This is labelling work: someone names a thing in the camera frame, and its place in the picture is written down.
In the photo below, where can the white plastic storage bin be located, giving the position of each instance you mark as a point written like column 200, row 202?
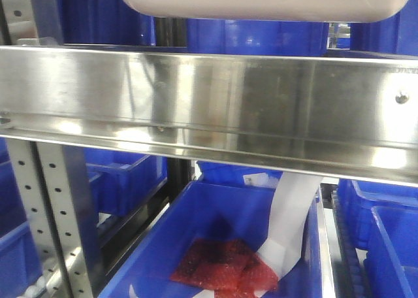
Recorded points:
column 282, row 10

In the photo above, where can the blue bin lower right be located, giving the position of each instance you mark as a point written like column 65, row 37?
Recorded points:
column 381, row 219

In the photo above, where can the stainless steel shelf beam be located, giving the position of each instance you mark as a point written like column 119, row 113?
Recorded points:
column 346, row 114

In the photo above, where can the blue bin lower left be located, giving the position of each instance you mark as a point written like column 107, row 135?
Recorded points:
column 121, row 181

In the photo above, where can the perforated steel shelf post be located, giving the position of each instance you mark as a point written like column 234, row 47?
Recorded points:
column 53, row 183

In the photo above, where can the blue bin far left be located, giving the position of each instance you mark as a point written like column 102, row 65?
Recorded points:
column 20, row 265

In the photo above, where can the blue bin upper left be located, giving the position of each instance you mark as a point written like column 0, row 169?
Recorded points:
column 105, row 22

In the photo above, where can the white paper strip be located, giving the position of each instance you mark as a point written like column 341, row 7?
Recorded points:
column 290, row 205

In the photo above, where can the blue bin upper middle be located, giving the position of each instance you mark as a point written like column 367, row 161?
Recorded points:
column 257, row 37

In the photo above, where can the red bubble wrap bag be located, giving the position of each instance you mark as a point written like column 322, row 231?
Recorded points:
column 228, row 268

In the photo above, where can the blue bin upper right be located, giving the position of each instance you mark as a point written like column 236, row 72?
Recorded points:
column 394, row 35

